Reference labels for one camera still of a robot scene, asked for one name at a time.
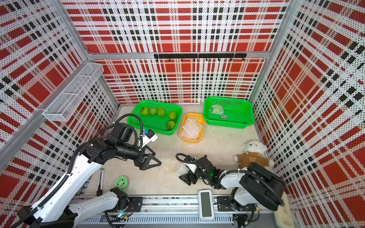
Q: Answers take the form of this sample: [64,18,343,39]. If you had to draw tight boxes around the empty green basket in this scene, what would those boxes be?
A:
[203,97,255,129]

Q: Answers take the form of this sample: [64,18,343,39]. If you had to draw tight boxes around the custard apple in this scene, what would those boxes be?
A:
[166,120,176,131]
[157,107,166,117]
[141,107,150,116]
[168,111,178,121]

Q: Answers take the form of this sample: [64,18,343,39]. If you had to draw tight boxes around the clear wall shelf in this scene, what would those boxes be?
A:
[43,63,104,122]

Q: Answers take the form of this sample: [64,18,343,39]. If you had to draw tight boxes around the black hook rail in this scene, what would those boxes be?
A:
[154,53,248,61]

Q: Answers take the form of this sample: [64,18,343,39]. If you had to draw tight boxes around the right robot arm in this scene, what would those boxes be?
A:
[175,153,285,211]

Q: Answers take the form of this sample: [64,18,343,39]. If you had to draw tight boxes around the yellow tray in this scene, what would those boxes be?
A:
[179,113,205,143]

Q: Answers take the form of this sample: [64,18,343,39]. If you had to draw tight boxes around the green basket with apples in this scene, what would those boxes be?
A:
[132,100,183,135]

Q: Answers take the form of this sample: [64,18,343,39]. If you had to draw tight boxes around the plush toy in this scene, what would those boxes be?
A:
[232,140,274,169]

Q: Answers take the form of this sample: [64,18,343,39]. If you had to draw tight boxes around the white timer device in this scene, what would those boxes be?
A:
[198,190,215,221]

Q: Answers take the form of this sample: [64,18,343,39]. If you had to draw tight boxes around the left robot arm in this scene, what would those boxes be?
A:
[12,114,162,228]

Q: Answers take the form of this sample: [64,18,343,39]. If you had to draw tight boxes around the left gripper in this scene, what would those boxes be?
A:
[116,142,162,171]

